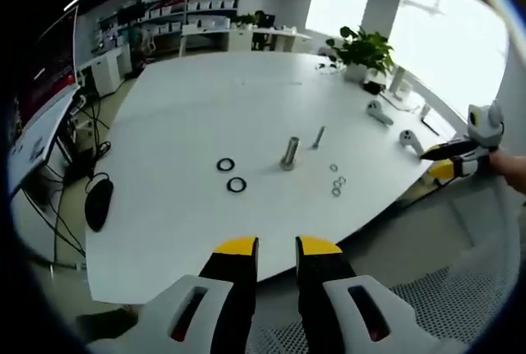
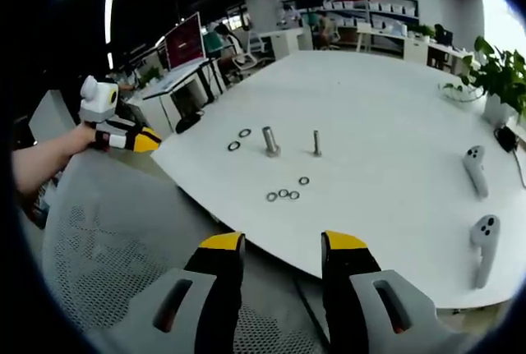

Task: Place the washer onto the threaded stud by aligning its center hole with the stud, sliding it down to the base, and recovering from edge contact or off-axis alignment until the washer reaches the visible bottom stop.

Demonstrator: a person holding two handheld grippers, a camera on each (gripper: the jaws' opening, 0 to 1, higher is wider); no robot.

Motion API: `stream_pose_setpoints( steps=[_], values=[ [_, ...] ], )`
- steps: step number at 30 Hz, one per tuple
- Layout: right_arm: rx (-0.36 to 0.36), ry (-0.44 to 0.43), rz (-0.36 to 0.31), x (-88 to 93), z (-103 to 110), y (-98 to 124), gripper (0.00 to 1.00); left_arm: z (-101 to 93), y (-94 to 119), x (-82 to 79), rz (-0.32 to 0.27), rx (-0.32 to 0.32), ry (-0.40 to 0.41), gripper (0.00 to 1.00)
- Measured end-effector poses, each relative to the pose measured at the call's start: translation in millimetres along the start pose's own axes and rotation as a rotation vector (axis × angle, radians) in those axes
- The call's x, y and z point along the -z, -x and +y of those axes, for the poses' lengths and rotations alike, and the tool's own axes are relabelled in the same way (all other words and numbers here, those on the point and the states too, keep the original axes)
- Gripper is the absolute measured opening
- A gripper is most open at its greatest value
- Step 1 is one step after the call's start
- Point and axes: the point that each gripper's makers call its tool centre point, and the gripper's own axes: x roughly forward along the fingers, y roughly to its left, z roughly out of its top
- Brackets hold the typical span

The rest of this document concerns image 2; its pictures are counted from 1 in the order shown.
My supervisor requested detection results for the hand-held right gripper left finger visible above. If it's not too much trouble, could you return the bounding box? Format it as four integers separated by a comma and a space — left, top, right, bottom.
88, 230, 247, 354

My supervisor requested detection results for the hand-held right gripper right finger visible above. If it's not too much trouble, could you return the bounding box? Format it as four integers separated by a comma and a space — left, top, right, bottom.
320, 229, 468, 354

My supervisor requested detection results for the thick threaded metal stud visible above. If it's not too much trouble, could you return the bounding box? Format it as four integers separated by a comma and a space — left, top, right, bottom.
261, 125, 282, 159

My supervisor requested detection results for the person's left hand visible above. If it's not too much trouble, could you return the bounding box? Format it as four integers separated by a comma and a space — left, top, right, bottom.
67, 122, 112, 154

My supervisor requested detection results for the white office desk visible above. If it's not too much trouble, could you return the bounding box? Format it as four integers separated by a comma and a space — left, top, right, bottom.
127, 57, 227, 136

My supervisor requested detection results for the grey mesh office chair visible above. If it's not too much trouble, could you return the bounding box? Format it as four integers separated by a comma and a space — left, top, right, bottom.
40, 149, 330, 354

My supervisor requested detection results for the monitor with red screen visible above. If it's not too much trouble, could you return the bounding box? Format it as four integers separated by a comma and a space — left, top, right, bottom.
163, 11, 208, 72

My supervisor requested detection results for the white swivel office chair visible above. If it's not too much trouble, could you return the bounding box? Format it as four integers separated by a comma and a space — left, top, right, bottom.
232, 31, 275, 74

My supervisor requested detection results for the grey handheld controller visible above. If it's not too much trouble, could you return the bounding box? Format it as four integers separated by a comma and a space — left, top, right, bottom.
469, 214, 501, 289
462, 145, 490, 200

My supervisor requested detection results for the black power adapter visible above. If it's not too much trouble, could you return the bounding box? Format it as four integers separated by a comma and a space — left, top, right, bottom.
495, 126, 519, 153

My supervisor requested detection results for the green potted plant white pot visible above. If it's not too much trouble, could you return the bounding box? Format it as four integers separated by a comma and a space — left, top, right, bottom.
438, 35, 526, 127

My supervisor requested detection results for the small green desk plant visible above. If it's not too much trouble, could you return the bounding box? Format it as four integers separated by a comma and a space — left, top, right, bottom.
414, 23, 436, 43

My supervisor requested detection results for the shelf with white bins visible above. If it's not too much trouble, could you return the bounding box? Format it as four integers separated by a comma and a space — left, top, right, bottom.
293, 0, 420, 49

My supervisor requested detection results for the black cable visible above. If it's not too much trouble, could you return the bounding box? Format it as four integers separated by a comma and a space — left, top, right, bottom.
509, 146, 526, 190

